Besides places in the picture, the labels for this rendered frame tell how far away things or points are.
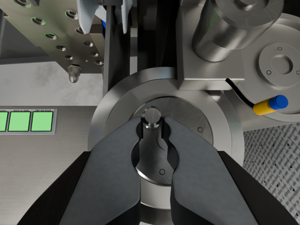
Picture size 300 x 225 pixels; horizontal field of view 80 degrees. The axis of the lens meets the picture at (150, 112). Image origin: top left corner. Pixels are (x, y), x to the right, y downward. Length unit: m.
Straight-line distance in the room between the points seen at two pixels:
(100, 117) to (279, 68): 0.19
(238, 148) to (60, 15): 0.34
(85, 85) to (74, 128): 2.02
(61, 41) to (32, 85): 2.51
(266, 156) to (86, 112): 0.43
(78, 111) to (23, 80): 2.55
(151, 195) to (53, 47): 0.41
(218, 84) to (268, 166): 0.22
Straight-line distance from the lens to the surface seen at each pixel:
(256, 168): 0.38
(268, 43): 0.24
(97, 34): 0.38
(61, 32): 0.43
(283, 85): 0.22
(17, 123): 0.60
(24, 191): 0.59
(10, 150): 0.61
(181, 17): 0.17
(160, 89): 0.17
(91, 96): 2.46
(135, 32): 0.63
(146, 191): 0.16
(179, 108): 0.16
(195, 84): 0.16
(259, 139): 0.37
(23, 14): 0.42
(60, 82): 2.73
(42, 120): 0.57
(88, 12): 0.22
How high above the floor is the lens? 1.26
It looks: 11 degrees down
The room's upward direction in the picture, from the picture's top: 180 degrees clockwise
